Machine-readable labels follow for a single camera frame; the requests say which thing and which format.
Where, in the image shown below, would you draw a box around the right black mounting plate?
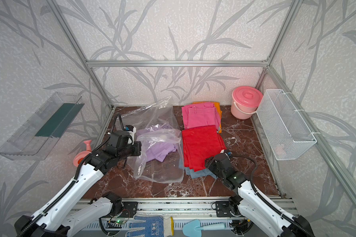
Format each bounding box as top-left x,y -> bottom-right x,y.
214,201 -> 238,218

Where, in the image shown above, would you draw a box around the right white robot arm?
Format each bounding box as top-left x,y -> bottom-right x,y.
205,150 -> 314,237

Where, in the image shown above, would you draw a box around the pink watering can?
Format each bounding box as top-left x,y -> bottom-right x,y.
73,140 -> 92,167

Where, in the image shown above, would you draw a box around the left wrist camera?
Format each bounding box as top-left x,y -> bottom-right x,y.
124,125 -> 136,144

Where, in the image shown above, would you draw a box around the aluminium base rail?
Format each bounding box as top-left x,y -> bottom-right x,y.
68,197 -> 299,220

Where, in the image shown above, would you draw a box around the blue towel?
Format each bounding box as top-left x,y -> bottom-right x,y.
179,160 -> 217,179

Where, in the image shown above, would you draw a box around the pink garment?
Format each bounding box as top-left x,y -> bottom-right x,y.
182,103 -> 219,129

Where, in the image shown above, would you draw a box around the pink lidded bucket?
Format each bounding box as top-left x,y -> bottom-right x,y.
230,86 -> 263,120

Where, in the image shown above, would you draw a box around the red garment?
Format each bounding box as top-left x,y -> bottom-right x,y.
182,125 -> 226,172

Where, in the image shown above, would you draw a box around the clear plastic wall shelf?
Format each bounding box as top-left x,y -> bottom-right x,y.
0,92 -> 85,161

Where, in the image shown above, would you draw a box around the clear plastic vacuum bag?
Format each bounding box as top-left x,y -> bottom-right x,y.
115,97 -> 184,184

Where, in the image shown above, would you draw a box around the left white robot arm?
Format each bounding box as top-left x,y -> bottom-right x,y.
14,124 -> 141,237

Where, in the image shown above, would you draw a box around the orange trousers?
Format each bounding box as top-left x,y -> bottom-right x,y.
192,101 -> 222,133

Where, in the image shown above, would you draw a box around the white wire mesh basket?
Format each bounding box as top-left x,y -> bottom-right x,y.
257,89 -> 317,161

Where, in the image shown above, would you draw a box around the lilac garment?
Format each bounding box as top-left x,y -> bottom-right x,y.
136,123 -> 177,162

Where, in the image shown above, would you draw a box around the light blue toy shovel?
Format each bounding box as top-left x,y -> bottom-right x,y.
183,220 -> 226,237

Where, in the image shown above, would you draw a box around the blue dotted work glove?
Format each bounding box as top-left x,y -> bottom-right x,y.
126,215 -> 174,237

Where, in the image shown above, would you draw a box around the black mounting plate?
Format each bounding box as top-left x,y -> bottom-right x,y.
214,201 -> 238,218
117,201 -> 138,218

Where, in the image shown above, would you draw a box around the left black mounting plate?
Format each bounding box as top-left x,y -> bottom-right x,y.
117,201 -> 138,218

